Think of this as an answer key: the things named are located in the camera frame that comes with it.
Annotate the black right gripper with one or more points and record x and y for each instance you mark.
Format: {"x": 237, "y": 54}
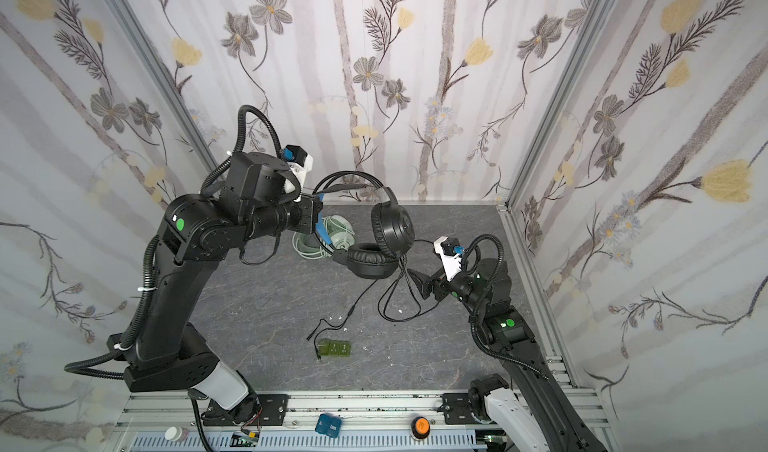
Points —
{"x": 440, "y": 283}

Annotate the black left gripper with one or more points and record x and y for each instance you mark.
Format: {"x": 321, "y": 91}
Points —
{"x": 308, "y": 215}

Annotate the mint green headphones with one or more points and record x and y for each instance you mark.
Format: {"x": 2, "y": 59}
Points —
{"x": 334, "y": 233}

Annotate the black and blue headphones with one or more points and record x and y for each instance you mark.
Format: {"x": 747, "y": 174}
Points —
{"x": 391, "y": 225}

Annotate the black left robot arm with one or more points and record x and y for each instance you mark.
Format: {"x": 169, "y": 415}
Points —
{"x": 261, "y": 196}

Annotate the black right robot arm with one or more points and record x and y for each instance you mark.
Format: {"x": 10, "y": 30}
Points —
{"x": 531, "y": 407}

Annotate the orange emergency stop button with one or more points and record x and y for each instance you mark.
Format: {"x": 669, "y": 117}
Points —
{"x": 420, "y": 428}

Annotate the small blue box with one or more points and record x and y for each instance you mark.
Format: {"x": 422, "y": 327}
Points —
{"x": 329, "y": 425}

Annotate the left black corrugated conduit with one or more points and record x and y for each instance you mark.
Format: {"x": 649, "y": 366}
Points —
{"x": 255, "y": 133}

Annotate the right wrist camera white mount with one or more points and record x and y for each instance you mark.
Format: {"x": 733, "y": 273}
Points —
{"x": 450, "y": 252}

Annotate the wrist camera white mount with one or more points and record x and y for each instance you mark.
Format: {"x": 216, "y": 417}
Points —
{"x": 299, "y": 161}
{"x": 450, "y": 252}

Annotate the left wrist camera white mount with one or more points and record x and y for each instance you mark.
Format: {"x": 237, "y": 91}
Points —
{"x": 299, "y": 161}

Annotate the white slotted cable duct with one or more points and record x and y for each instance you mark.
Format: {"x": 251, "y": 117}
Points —
{"x": 441, "y": 440}

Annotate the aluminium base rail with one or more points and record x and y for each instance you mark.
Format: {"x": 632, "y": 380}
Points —
{"x": 168, "y": 422}

